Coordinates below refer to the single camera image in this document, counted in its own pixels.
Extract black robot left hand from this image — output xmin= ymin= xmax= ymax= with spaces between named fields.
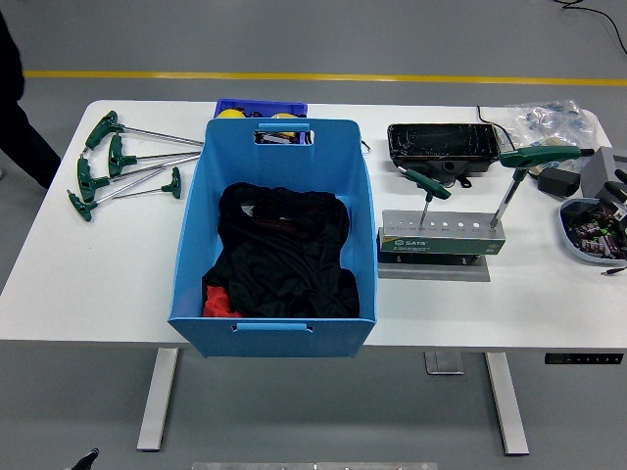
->
xmin=71 ymin=446 xmax=100 ymax=470

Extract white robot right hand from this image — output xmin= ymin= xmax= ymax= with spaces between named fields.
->
xmin=603 ymin=168 xmax=627 ymax=207

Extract large green T-handle hex key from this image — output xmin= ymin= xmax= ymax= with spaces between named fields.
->
xmin=488 ymin=145 xmax=595 ymax=229

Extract grey metal hex key stand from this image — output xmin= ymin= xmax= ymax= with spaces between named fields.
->
xmin=376 ymin=209 xmax=506 ymax=283

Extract small green T-handle hex key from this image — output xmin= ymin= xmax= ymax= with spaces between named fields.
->
xmin=397 ymin=164 xmax=453 ymax=229

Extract grey box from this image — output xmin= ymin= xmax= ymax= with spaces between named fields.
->
xmin=580 ymin=145 xmax=627 ymax=200

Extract large blue plastic box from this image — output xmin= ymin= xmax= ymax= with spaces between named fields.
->
xmin=167 ymin=117 xmax=379 ymax=358

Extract light blue parts dish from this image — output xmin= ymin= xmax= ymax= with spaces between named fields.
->
xmin=558 ymin=197 xmax=627 ymax=265

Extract black power adapter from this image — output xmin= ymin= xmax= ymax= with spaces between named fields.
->
xmin=537 ymin=165 xmax=582 ymax=200

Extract white table leg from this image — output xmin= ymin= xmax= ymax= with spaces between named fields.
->
xmin=135 ymin=347 xmax=180 ymax=452
xmin=484 ymin=351 xmax=530 ymax=456

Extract clear plastic parts bags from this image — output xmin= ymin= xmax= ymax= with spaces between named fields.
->
xmin=504 ymin=99 xmax=600 ymax=148

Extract black table control panel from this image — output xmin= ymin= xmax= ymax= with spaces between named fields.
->
xmin=544 ymin=352 xmax=626 ymax=366

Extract black plastic tray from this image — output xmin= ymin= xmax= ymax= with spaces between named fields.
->
xmin=386 ymin=122 xmax=502 ymax=190

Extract red cloth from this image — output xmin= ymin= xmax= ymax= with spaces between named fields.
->
xmin=203 ymin=286 xmax=244 ymax=318

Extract grey metal floor plate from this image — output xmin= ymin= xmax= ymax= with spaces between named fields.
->
xmin=424 ymin=351 xmax=465 ymax=376

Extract black cloth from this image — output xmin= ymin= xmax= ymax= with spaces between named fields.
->
xmin=201 ymin=181 xmax=362 ymax=318

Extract small dark blue bin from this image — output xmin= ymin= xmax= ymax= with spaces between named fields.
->
xmin=214 ymin=98 xmax=310 ymax=121

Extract thin black table cable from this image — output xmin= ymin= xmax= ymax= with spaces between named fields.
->
xmin=477 ymin=105 xmax=518 ymax=151

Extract black floor cable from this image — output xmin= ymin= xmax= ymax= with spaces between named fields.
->
xmin=553 ymin=0 xmax=627 ymax=53

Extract short green T-handle hex key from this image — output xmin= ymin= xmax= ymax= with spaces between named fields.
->
xmin=113 ymin=166 xmax=183 ymax=200

